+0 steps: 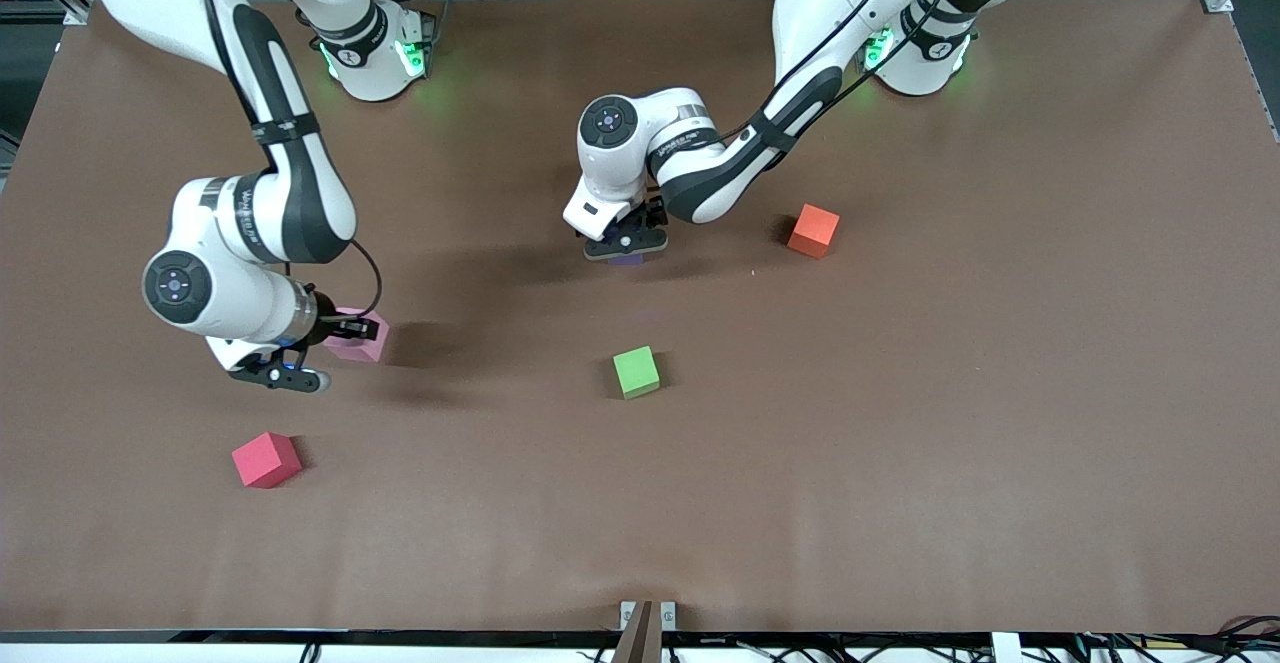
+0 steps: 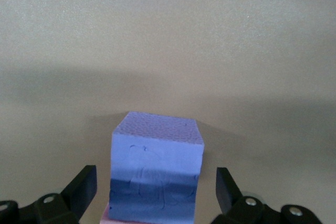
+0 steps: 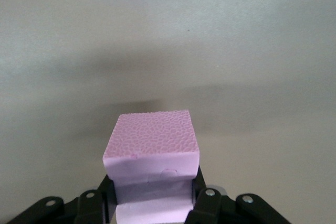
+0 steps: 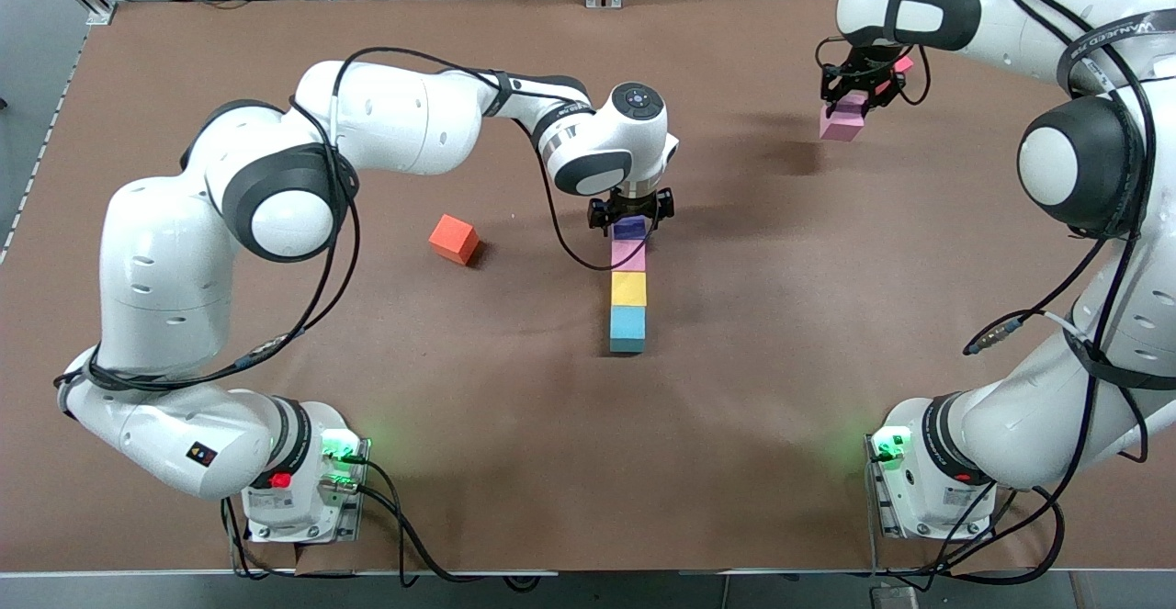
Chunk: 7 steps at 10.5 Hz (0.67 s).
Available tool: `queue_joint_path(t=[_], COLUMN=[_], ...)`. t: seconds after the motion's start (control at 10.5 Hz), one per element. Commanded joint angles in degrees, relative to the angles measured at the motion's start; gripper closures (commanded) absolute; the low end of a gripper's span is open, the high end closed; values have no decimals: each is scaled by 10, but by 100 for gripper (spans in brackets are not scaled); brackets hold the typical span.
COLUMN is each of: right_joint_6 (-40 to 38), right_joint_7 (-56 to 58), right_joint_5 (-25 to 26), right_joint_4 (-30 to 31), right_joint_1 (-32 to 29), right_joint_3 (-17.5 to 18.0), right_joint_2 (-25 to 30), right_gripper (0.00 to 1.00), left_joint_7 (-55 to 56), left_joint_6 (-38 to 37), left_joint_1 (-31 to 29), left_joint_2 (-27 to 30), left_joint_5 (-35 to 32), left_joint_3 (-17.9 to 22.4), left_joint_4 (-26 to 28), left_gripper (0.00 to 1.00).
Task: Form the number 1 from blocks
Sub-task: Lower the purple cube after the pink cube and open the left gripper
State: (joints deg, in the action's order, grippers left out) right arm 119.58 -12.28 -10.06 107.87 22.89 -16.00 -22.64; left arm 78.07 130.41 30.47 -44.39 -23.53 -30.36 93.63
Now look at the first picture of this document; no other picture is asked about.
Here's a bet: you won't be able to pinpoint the large paper table cover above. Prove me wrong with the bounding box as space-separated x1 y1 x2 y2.
0 0 1280 636

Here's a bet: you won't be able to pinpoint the pink foam block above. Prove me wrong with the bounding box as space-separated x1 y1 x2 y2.
322 307 391 364

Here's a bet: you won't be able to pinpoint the orange foam block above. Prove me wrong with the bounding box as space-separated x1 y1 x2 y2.
787 204 841 260

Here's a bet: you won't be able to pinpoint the red foam block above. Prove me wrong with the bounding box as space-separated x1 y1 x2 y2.
231 432 303 490

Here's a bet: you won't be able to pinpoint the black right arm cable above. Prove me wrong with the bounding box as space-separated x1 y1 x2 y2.
195 0 385 319

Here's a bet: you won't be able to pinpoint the green foam block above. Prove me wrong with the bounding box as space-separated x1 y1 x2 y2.
612 346 661 401

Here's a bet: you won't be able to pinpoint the metal table edge bracket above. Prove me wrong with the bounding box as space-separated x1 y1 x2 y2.
619 600 677 634

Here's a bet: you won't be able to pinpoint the tangled floor cables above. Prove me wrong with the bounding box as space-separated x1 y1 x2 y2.
1075 615 1280 663

